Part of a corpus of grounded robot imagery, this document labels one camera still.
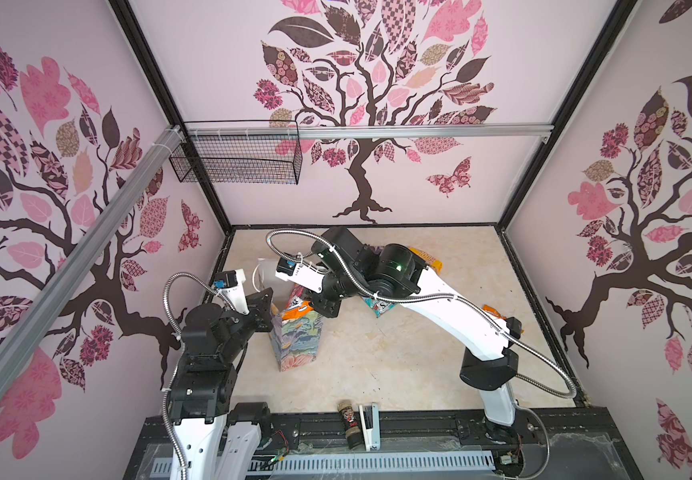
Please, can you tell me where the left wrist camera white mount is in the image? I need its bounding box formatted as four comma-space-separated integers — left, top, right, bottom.
213, 269, 249, 315

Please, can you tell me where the aluminium rail wall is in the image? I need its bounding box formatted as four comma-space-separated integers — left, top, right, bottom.
0, 125, 184, 400
187, 123, 554, 140

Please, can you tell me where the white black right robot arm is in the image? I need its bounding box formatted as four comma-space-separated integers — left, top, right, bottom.
286, 227, 521, 427

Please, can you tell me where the teal Fox's candy bag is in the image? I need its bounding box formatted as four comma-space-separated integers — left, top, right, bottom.
363, 297, 395, 318

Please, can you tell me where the left metal flexible conduit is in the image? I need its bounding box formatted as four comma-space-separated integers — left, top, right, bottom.
160, 271, 221, 480

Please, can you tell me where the black wire basket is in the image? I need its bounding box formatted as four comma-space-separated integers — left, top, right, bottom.
170, 120, 303, 185

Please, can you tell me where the small dark spice jar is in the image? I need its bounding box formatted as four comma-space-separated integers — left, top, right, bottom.
337, 400, 364, 450

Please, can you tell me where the small orange snack packet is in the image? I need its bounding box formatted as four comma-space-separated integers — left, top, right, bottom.
482, 305, 507, 320

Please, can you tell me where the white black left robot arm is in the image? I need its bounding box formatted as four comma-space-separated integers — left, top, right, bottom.
163, 288, 273, 479

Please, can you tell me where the metal flexible conduit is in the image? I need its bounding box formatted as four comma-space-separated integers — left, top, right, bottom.
266, 228, 578, 399
160, 271, 221, 480

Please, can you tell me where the orange corn chips bag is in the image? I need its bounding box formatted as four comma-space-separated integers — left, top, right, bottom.
282, 300, 312, 322

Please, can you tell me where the aluminium rail back wall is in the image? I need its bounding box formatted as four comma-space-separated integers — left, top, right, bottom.
187, 123, 554, 140

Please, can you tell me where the Fox's fruits oval candy bag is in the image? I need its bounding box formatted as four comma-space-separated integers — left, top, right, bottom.
285, 285, 305, 310

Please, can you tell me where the floral paper bag white inside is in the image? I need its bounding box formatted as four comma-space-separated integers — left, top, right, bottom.
252, 258, 324, 372

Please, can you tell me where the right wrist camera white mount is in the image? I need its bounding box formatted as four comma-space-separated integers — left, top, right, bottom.
275, 258, 329, 293

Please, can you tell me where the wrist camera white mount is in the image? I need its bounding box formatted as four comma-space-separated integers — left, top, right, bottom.
275, 258, 329, 293
213, 269, 249, 315

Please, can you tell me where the white slotted cable duct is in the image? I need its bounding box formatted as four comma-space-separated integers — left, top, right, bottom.
152, 451, 497, 479

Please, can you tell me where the right metal flexible conduit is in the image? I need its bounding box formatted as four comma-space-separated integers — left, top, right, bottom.
266, 228, 578, 399

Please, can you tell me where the yellow snack pack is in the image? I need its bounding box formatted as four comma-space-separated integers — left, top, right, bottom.
410, 247, 444, 274

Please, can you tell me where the aluminium rail left wall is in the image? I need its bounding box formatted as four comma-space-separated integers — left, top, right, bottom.
0, 125, 184, 400

